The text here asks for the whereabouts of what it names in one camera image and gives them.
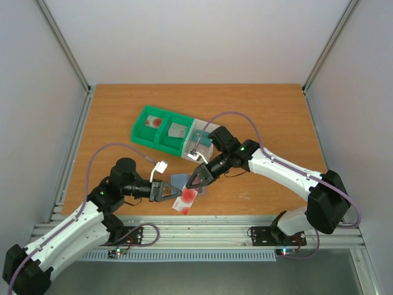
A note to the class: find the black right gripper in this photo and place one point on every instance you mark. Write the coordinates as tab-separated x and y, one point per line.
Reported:
206	172

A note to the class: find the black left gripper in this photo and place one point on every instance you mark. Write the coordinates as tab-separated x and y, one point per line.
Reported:
156	194

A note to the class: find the white red circles card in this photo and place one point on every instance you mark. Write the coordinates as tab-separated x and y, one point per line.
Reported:
183	203

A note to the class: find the white floral credit card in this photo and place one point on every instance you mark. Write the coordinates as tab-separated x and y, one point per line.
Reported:
182	132

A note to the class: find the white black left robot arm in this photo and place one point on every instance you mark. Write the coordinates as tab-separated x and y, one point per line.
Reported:
32	268

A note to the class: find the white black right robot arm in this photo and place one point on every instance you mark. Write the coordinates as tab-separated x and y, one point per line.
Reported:
325	205

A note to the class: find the teal credit card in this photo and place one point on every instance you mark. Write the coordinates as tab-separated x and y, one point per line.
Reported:
204	140

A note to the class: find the silver grey card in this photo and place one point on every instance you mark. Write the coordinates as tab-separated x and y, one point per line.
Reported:
174	127

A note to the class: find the red patterned card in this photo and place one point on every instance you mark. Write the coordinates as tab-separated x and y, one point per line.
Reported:
153	122

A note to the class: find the white storage bin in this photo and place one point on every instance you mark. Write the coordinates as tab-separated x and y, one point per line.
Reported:
190	144

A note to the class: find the green double storage bin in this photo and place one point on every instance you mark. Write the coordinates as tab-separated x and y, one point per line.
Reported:
158	138

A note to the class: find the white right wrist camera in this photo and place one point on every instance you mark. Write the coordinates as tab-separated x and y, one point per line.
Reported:
197	156

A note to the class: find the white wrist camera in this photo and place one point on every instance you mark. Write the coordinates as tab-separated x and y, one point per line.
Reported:
160	168
197	156

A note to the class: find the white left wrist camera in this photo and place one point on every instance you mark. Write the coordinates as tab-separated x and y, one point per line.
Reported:
160	168

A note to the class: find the aluminium front rail frame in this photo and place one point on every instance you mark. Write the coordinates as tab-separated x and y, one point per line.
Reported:
216	232

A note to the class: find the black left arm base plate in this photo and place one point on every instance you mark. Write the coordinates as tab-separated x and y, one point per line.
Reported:
132	235

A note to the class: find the grey slotted cable duct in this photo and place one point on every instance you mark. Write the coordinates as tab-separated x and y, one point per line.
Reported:
145	256

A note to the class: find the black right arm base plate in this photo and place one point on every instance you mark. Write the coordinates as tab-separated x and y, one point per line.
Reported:
266	236

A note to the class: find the left aluminium corner post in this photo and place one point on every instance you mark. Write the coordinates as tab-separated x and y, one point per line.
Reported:
56	31

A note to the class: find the aluminium corner post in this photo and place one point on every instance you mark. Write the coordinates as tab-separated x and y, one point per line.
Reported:
56	31
329	45

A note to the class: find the right aluminium corner post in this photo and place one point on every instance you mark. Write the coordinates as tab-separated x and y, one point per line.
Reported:
329	45

